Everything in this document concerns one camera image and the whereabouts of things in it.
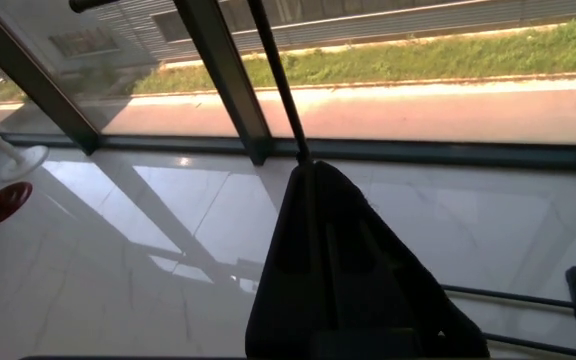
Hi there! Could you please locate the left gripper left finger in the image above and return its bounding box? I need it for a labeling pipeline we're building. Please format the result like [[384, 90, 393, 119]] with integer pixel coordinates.
[[245, 162, 327, 357]]

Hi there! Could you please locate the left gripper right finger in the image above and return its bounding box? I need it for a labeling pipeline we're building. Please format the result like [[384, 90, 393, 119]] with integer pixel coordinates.
[[312, 162, 422, 357]]

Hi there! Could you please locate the black garment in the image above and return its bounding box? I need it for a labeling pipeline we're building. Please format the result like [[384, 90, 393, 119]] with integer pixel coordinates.
[[312, 159, 490, 357]]

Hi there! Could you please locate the black clothes rack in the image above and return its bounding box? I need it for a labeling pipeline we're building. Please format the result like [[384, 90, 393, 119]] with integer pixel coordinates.
[[69, 0, 576, 357]]

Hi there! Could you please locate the window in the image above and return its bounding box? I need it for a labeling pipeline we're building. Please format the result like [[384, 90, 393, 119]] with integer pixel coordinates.
[[0, 0, 576, 189]]

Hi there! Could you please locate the red round-base stand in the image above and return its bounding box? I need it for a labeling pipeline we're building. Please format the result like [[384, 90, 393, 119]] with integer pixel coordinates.
[[0, 174, 34, 230]]

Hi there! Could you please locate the white round-base stand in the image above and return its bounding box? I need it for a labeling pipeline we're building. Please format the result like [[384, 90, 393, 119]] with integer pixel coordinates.
[[0, 109, 50, 182]]

